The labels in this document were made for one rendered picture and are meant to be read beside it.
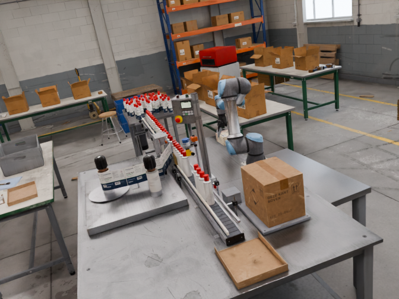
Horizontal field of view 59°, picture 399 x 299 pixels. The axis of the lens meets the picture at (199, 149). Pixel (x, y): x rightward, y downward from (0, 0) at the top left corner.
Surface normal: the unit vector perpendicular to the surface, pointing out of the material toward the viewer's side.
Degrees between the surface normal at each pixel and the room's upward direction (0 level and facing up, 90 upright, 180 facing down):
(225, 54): 90
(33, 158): 90
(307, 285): 1
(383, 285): 0
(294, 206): 90
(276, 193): 90
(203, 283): 0
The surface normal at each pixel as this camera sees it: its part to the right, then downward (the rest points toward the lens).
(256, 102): 0.45, 0.27
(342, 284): -0.17, -0.92
